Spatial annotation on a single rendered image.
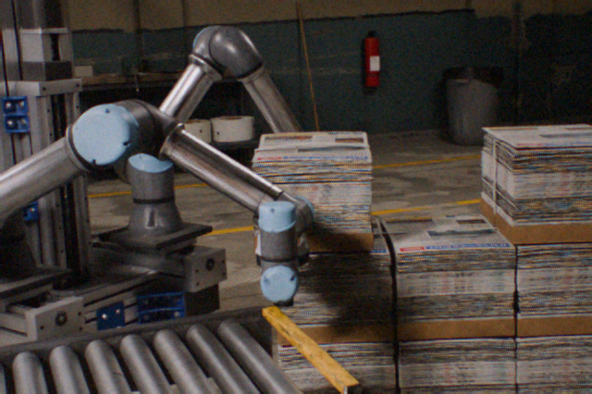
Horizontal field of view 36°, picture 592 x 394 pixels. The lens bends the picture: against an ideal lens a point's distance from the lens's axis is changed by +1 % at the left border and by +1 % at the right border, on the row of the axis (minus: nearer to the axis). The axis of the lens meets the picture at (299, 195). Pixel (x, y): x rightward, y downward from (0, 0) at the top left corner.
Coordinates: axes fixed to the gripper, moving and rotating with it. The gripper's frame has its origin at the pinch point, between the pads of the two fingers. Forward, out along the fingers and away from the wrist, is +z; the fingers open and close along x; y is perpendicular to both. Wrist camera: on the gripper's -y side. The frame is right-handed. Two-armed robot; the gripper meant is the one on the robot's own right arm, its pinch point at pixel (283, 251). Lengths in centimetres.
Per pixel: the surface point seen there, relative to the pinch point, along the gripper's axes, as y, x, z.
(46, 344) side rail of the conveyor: -5, 44, -42
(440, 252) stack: -2.3, -37.6, 3.8
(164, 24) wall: 44, 119, 648
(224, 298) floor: -86, 37, 231
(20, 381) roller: -6, 44, -58
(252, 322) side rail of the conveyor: -6.6, 6.0, -30.3
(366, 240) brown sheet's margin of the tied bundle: 1.4, -20.0, 2.9
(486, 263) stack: -5.5, -48.4, 4.1
